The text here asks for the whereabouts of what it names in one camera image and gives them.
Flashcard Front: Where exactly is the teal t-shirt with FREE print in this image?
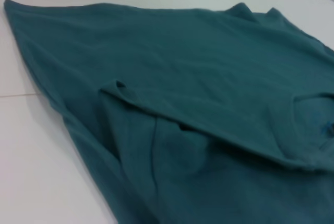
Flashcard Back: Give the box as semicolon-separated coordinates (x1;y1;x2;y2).
4;0;334;224

